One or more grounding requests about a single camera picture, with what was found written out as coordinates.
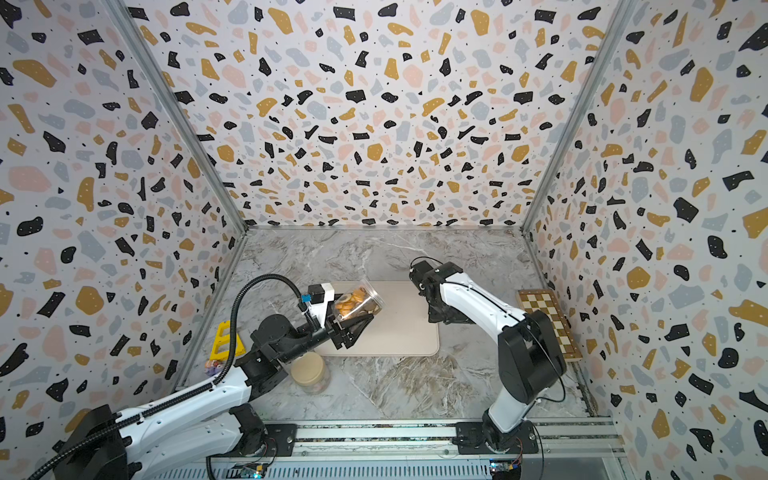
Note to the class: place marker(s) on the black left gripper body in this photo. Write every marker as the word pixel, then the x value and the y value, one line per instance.
pixel 336 339

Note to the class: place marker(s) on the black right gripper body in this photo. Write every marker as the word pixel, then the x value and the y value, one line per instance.
pixel 445 316

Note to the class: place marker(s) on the clear plastic cookie jar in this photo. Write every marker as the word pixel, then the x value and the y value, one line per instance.
pixel 358 300

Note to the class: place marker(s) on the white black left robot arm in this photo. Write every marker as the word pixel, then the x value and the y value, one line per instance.
pixel 206 420

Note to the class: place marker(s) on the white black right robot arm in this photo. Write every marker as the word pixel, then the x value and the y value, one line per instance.
pixel 529 357

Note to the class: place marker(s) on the jar with beige lid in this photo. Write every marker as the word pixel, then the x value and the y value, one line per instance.
pixel 310 373

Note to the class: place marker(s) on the cream rectangular tray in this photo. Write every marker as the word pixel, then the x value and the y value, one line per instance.
pixel 400 330

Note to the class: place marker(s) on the yellow triangular toy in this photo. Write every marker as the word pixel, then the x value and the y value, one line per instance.
pixel 221 344

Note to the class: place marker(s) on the small purple toy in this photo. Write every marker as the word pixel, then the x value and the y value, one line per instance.
pixel 212 367

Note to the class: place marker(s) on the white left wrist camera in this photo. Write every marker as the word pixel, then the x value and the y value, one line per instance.
pixel 317 299

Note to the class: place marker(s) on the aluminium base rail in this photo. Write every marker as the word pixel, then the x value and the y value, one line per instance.
pixel 543 448

